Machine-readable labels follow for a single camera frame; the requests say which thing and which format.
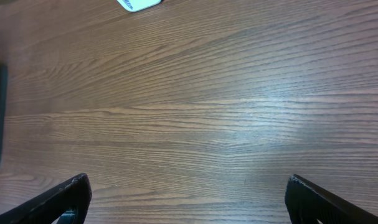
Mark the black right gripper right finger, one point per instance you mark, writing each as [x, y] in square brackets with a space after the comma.
[307, 203]

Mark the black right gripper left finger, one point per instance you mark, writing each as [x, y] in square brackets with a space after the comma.
[67, 202]

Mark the white barcode scanner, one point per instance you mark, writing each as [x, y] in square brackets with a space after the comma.
[138, 5]

